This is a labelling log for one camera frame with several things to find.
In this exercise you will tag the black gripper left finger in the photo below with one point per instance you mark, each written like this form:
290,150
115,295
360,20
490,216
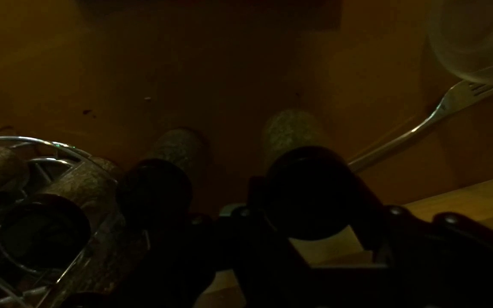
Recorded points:
257,268

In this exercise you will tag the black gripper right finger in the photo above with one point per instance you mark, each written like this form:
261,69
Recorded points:
446,262

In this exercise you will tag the small black-capped spice bottle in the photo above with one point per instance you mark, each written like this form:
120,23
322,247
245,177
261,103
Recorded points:
309,194
158,191

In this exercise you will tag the wooden dresser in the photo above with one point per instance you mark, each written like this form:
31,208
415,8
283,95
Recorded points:
372,57

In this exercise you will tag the clear glass jar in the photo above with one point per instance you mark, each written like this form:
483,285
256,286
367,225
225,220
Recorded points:
480,40

